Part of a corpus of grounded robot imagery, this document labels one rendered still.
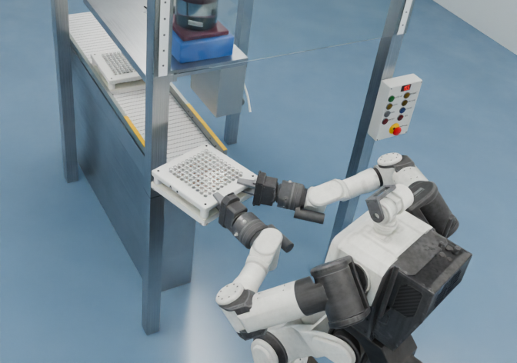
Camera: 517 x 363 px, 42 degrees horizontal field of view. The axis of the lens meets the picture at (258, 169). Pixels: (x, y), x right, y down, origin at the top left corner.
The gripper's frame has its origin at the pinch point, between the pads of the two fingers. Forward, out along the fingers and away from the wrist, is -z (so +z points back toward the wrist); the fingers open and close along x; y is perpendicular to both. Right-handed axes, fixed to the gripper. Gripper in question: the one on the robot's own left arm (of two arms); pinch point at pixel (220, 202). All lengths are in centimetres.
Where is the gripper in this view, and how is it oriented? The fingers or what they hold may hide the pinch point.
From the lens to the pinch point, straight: 207.5
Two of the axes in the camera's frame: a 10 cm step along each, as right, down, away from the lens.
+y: 7.6, -3.2, 5.6
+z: 6.4, 5.5, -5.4
